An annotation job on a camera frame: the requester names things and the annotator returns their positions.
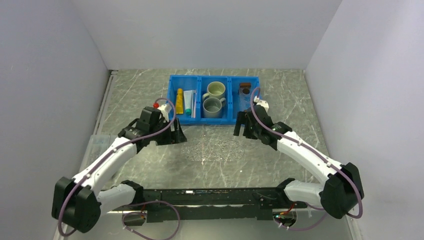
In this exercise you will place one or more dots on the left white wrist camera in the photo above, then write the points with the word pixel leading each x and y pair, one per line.
pixel 164 109

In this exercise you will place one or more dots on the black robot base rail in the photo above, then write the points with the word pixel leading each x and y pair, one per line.
pixel 260 203

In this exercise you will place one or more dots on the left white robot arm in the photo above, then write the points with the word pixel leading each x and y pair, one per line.
pixel 80 201

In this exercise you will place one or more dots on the pink toothbrush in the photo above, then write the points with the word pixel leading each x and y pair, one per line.
pixel 194 102

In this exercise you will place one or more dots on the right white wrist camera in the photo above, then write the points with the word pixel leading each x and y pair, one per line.
pixel 261 103

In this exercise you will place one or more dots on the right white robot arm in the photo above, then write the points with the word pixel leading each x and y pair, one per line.
pixel 339 190

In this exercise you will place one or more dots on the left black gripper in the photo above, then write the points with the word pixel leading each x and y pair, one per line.
pixel 176 137

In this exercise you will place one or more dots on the cream ceramic mug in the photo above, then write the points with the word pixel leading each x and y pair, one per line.
pixel 215 89

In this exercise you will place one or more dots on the clear plastic screw box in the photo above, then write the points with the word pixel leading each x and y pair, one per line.
pixel 98 144

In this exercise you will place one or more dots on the grey ceramic mug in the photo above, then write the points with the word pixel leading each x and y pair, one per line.
pixel 212 108

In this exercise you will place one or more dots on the clear acrylic toothbrush holder tray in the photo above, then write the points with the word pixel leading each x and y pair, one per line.
pixel 243 95

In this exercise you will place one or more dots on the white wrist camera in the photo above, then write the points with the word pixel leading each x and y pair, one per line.
pixel 261 103
pixel 164 109

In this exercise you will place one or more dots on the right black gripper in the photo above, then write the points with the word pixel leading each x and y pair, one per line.
pixel 242 118

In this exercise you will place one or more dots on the yellow toothpaste tube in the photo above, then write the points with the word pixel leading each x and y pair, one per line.
pixel 179 102

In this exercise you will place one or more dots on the white green-capped toothpaste tube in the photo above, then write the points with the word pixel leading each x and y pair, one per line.
pixel 188 101

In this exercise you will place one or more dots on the blue three-compartment bin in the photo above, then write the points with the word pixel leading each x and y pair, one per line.
pixel 200 83

